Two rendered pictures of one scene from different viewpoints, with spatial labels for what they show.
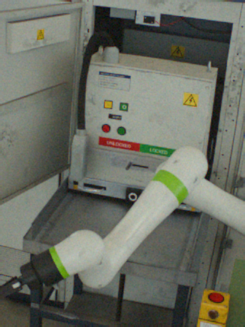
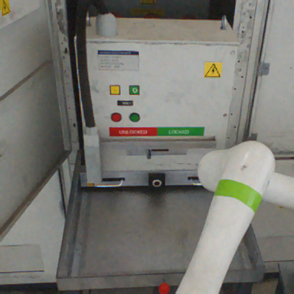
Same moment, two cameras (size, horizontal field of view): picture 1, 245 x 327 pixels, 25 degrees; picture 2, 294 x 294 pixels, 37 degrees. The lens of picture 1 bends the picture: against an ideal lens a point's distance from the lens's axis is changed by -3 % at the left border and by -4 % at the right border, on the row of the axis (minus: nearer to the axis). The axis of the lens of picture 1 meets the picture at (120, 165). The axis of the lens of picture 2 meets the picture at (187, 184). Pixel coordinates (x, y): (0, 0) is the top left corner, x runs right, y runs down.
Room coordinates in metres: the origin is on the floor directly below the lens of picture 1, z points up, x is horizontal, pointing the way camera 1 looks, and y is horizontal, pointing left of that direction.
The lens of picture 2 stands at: (0.79, 0.26, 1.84)
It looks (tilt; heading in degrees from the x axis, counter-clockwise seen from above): 37 degrees down; 340
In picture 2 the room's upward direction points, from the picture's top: 4 degrees clockwise
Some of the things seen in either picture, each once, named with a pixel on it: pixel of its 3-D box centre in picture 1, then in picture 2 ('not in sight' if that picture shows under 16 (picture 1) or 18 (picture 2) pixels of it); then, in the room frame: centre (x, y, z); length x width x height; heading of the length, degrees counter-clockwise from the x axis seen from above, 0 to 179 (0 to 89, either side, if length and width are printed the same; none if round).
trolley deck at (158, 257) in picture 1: (129, 218); (157, 206); (1.96, -0.05, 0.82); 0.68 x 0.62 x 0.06; 169
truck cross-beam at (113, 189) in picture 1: (135, 191); (156, 174); (2.05, -0.07, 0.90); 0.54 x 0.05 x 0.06; 79
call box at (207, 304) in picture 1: (213, 311); not in sight; (1.37, -0.32, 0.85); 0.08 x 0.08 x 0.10; 79
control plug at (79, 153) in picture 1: (79, 155); (93, 155); (2.01, 0.15, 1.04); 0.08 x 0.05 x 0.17; 169
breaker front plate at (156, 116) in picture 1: (141, 132); (158, 115); (2.04, -0.06, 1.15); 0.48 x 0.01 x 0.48; 79
